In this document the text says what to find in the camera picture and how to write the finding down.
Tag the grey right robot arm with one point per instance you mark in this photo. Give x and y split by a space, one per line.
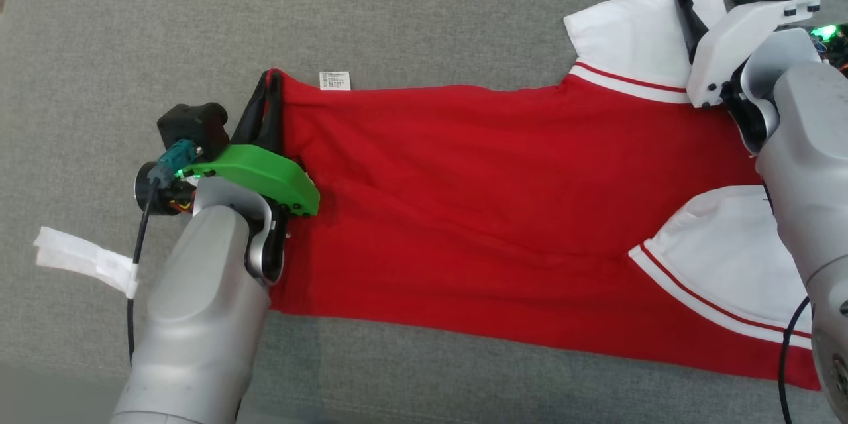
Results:
815 179

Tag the white tape tag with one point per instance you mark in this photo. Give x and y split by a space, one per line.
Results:
79 258

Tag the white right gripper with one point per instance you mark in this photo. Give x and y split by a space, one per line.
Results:
735 46

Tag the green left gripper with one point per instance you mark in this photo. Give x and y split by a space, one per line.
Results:
265 172

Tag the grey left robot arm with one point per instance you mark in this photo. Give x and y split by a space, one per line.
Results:
199 311

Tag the red white-sleeved shirt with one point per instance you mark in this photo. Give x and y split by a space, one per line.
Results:
464 179

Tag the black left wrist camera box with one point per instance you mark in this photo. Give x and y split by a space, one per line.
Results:
195 127

